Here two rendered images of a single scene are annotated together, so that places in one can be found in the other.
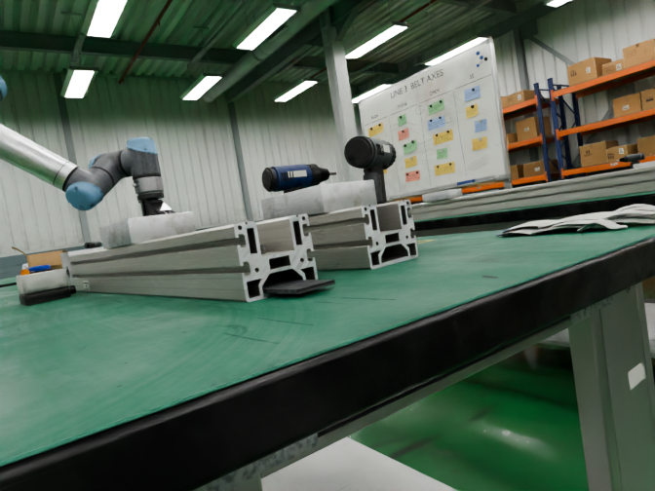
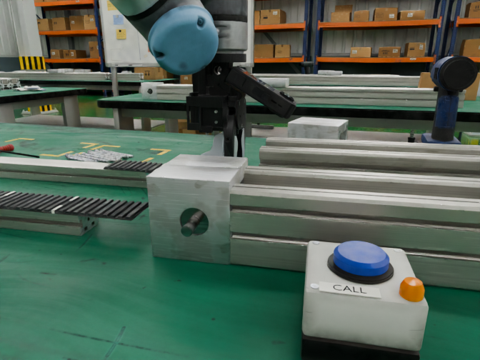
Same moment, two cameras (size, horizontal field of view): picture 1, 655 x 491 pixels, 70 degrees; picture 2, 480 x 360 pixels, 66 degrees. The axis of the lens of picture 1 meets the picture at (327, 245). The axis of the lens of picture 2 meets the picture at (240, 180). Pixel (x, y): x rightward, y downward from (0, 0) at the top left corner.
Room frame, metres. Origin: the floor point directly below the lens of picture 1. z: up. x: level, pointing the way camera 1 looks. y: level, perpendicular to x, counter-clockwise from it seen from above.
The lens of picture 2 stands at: (0.83, 0.82, 0.99)
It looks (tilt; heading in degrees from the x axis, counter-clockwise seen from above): 18 degrees down; 322
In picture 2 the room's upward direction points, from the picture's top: straight up
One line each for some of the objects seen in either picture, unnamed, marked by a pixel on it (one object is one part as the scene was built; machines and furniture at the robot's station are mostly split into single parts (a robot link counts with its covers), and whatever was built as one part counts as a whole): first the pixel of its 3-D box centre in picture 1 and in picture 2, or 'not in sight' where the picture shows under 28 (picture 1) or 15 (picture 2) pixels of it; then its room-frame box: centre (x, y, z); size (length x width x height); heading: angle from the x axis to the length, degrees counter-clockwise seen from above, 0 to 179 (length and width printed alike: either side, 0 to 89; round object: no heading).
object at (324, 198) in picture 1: (318, 210); not in sight; (0.77, 0.01, 0.87); 0.16 x 0.11 x 0.07; 40
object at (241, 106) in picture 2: (153, 216); (218, 93); (1.32, 0.47, 0.94); 0.09 x 0.08 x 0.12; 40
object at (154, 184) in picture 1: (147, 187); (222, 39); (1.31, 0.47, 1.02); 0.08 x 0.08 x 0.05
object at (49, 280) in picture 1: (47, 284); (355, 292); (0.97, 0.58, 0.81); 0.10 x 0.08 x 0.06; 130
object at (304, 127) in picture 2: not in sight; (316, 145); (1.31, 0.24, 0.83); 0.11 x 0.10 x 0.10; 115
